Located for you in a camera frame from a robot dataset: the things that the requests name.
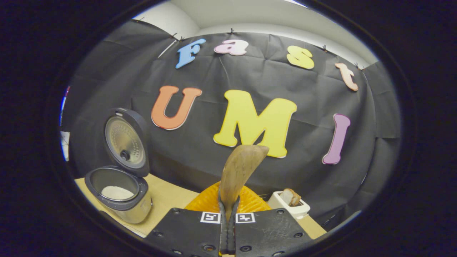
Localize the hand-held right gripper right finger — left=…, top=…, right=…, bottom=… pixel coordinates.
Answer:
left=228, top=185, right=315, bottom=257

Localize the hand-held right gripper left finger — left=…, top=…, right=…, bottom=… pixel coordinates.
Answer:
left=145, top=182, right=224, bottom=257

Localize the wooden spoon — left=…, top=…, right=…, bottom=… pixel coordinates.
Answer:
left=219, top=145, right=270, bottom=222

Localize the grey silver rice cooker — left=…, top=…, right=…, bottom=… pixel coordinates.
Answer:
left=85, top=108, right=153, bottom=224

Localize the white toaster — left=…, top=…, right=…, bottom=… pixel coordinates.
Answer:
left=267, top=191, right=311, bottom=219

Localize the toasted bread slice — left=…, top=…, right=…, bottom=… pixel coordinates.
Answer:
left=280, top=188, right=301, bottom=207

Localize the black backdrop cloth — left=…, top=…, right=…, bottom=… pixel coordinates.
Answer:
left=61, top=20, right=402, bottom=229

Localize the computer monitor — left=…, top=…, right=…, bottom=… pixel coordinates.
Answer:
left=59, top=86, right=71, bottom=162

